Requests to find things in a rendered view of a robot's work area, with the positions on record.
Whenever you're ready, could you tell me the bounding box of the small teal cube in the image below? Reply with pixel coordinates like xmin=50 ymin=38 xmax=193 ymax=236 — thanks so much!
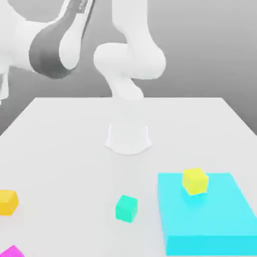
xmin=115 ymin=194 xmax=139 ymax=223

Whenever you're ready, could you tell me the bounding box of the small yellow cube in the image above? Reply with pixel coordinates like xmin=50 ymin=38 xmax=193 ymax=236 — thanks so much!
xmin=182 ymin=167 xmax=209 ymax=196

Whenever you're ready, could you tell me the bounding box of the small orange cube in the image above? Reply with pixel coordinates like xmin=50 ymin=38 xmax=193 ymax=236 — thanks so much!
xmin=0 ymin=189 xmax=20 ymax=216

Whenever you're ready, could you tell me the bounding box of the small magenta cube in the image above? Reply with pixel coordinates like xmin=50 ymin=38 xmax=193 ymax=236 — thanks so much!
xmin=0 ymin=244 xmax=26 ymax=257

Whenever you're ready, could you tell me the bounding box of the large cyan box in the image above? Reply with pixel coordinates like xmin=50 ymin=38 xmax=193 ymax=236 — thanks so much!
xmin=157 ymin=172 xmax=257 ymax=256

